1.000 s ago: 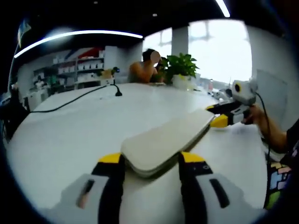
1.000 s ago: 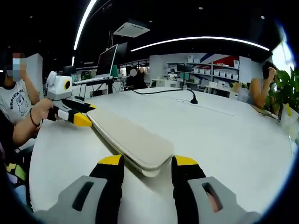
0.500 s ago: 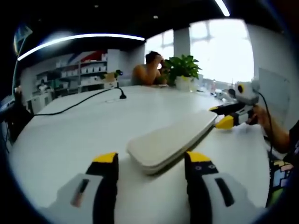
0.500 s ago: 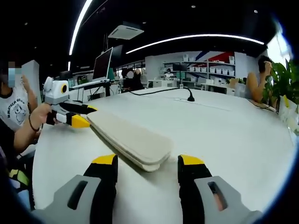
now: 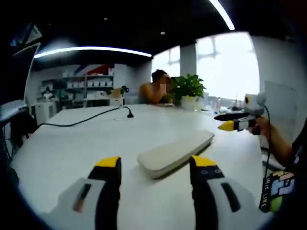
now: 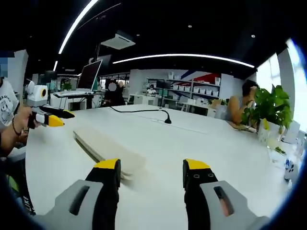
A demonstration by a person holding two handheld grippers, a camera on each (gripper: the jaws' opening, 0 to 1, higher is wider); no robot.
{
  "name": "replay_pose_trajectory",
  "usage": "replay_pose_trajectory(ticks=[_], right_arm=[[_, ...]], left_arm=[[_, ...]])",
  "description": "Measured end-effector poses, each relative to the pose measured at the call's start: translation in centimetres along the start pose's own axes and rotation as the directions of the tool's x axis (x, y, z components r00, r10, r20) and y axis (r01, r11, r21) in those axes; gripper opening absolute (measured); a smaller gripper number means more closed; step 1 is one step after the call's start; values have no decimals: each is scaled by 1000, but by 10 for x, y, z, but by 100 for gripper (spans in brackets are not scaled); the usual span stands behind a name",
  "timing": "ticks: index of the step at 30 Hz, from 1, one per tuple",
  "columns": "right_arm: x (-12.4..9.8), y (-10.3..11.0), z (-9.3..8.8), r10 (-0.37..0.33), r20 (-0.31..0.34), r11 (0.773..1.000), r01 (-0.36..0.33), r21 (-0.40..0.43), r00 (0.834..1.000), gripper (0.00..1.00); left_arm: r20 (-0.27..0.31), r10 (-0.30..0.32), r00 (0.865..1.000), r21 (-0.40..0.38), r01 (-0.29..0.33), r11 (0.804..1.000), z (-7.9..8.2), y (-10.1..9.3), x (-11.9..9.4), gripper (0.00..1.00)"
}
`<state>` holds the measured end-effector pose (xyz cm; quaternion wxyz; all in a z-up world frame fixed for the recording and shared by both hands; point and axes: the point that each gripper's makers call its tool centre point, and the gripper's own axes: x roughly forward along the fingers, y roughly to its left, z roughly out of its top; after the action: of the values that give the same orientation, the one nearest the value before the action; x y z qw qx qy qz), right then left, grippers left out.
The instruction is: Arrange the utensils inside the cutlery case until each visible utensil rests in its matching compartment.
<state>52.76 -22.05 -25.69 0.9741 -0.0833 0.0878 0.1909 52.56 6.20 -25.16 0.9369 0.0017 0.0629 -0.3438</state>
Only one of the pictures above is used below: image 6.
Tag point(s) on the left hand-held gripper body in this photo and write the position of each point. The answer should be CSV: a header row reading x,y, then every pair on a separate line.
x,y
38,95

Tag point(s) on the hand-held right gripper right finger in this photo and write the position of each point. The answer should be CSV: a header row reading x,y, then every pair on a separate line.
x,y
196,201

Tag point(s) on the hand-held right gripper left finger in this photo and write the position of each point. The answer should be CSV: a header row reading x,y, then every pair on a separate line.
x,y
103,198

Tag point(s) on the beige cutlery case lid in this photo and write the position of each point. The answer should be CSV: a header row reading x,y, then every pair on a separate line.
x,y
110,148

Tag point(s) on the person's left hand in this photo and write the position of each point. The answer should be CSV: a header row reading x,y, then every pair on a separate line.
x,y
25,118

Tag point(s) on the white standing desk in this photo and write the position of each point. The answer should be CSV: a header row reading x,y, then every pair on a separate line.
x,y
73,94

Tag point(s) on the person's white printed shirt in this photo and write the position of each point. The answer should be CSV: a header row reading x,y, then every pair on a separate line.
x,y
6,105

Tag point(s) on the computer monitor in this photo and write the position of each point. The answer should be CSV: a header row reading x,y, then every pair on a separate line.
x,y
89,75

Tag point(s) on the person's dark clothing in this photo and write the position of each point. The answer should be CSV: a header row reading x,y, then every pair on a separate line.
x,y
16,187

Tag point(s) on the curved ceiling light strip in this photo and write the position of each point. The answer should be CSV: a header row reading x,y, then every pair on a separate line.
x,y
74,24

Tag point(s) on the ceiling air conditioner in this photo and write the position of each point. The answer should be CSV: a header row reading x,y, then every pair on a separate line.
x,y
118,42

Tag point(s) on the blue white tube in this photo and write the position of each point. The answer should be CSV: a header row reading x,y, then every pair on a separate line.
x,y
291,169

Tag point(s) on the shelf with white bins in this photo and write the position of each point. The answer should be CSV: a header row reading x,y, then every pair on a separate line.
x,y
192,89

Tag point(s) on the potted green plant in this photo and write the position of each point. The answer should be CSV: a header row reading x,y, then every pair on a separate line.
x,y
271,110

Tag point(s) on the straight ceiling light strip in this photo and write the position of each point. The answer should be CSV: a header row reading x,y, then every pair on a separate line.
x,y
182,58

